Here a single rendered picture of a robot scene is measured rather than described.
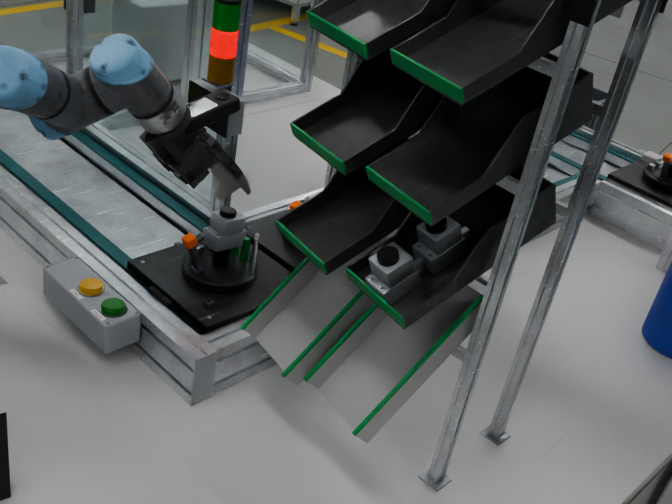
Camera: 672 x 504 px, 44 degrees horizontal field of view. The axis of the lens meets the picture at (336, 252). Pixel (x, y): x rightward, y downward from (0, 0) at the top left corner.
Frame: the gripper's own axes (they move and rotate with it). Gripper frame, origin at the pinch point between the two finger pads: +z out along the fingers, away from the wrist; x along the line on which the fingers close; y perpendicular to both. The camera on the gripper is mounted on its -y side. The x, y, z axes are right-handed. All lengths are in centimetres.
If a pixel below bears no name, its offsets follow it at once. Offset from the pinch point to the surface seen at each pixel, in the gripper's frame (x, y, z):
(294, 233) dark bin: 22.8, 3.5, -6.2
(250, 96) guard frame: -82, -39, 72
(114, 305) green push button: -1.2, 29.7, 0.4
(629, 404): 63, -17, 56
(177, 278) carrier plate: -2.6, 19.3, 9.7
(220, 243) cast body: 2.1, 9.9, 6.8
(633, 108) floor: -124, -289, 405
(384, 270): 42.7, 2.1, -12.3
